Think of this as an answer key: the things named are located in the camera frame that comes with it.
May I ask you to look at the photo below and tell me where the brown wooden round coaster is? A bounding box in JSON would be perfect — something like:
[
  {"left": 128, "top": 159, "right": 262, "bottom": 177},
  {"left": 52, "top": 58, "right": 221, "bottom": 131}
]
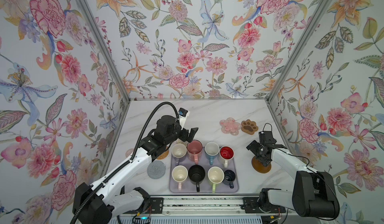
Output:
[{"left": 252, "top": 156, "right": 272, "bottom": 174}]

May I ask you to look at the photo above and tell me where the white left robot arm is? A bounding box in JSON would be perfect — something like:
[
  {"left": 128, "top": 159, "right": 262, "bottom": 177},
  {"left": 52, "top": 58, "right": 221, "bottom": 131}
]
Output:
[{"left": 71, "top": 115, "right": 198, "bottom": 224}]

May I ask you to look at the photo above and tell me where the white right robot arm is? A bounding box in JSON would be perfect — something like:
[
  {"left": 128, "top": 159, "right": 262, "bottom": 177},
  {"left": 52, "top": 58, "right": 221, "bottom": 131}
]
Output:
[{"left": 247, "top": 131, "right": 340, "bottom": 221}]

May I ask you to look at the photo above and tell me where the cork paw coaster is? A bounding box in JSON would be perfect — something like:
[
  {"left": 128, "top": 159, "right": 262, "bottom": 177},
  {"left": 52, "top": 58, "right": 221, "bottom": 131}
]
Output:
[{"left": 241, "top": 119, "right": 259, "bottom": 135}]

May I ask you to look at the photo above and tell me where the woven tan round coaster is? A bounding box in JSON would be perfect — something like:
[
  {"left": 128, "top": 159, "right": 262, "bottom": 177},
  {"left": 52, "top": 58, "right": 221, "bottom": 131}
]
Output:
[{"left": 157, "top": 150, "right": 170, "bottom": 160}]

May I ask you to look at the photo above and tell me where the pink flower coaster right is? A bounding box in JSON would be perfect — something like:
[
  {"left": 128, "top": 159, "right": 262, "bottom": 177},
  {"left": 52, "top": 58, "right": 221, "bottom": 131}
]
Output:
[{"left": 220, "top": 118, "right": 242, "bottom": 136}]

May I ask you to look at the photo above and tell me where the grey round coaster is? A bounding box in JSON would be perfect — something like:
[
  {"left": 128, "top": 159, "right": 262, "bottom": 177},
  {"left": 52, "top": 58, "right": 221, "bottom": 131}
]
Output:
[{"left": 147, "top": 161, "right": 166, "bottom": 180}]

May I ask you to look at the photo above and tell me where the red inside white mug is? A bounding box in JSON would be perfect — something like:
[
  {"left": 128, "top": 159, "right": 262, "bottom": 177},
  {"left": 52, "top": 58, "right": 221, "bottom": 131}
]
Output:
[{"left": 218, "top": 146, "right": 235, "bottom": 168}]

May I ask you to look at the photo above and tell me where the black mug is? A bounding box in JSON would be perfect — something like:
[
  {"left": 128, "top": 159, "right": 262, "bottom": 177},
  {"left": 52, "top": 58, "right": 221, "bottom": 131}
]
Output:
[{"left": 188, "top": 165, "right": 206, "bottom": 193}]

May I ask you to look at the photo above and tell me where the lilac tray mat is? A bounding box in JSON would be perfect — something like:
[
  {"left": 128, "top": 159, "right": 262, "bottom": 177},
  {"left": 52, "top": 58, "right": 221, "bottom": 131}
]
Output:
[{"left": 169, "top": 149, "right": 239, "bottom": 195}]

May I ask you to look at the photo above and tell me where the dark navy small mug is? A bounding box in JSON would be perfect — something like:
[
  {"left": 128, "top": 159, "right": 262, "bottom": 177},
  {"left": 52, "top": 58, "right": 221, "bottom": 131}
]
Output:
[{"left": 223, "top": 170, "right": 236, "bottom": 189}]

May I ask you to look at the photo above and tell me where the cream mug purple handle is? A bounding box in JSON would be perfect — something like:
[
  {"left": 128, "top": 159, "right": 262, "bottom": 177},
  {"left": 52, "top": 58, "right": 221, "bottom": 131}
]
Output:
[{"left": 172, "top": 144, "right": 188, "bottom": 166}]

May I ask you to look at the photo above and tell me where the black corrugated cable hose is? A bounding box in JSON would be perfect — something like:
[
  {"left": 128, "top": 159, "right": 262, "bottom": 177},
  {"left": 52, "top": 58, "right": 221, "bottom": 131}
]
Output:
[{"left": 69, "top": 102, "right": 180, "bottom": 224}]

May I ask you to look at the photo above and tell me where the white mug blue handle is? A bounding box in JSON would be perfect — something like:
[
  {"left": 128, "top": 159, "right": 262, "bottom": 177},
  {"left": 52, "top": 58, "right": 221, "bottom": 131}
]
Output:
[{"left": 205, "top": 142, "right": 220, "bottom": 166}]

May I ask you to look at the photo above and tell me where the cream mug pink handle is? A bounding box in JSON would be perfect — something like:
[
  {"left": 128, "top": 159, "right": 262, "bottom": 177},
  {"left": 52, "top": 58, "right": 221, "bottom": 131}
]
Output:
[{"left": 172, "top": 165, "right": 188, "bottom": 191}]

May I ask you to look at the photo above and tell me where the cream mug green handle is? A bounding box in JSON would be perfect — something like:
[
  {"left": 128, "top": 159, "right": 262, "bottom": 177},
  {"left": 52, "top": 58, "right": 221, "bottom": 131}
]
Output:
[{"left": 208, "top": 167, "right": 225, "bottom": 193}]

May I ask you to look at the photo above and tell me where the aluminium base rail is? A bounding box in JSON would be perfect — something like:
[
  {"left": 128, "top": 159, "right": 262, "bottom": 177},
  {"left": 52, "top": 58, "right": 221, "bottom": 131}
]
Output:
[{"left": 107, "top": 193, "right": 301, "bottom": 224}]

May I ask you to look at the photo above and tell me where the aluminium corner post right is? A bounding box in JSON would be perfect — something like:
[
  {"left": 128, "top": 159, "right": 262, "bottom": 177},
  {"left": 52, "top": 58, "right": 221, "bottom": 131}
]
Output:
[{"left": 266, "top": 0, "right": 334, "bottom": 103}]

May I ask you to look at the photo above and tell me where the aluminium corner post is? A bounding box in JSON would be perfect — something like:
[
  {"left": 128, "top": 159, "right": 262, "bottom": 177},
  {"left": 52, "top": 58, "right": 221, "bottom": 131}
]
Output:
[
  {"left": 266, "top": 0, "right": 334, "bottom": 103},
  {"left": 67, "top": 0, "right": 131, "bottom": 102}
]

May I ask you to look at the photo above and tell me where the aluminium corner post left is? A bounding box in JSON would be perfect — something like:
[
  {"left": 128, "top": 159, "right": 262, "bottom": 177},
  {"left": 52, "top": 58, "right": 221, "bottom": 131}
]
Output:
[{"left": 67, "top": 0, "right": 131, "bottom": 102}]

